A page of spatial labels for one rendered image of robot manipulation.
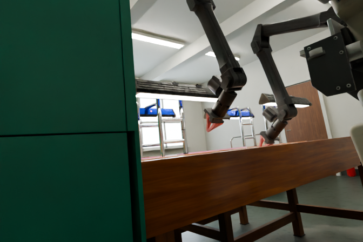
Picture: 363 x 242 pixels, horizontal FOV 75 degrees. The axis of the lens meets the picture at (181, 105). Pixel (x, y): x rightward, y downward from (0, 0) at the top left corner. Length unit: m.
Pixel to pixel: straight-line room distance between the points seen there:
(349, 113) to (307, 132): 0.90
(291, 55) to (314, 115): 1.51
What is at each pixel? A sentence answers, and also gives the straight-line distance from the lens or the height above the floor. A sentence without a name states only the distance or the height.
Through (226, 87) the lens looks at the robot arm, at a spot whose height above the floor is 0.99.
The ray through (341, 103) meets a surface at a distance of 5.75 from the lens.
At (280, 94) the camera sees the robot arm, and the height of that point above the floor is 1.00.
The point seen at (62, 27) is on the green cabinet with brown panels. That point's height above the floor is 1.08.
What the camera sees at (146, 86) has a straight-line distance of 1.04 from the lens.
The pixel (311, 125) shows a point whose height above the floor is 1.05.
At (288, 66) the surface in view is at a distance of 6.31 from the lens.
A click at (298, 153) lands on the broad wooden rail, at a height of 0.72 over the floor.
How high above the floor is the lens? 0.78
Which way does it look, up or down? 11 degrees up
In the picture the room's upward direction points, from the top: 6 degrees counter-clockwise
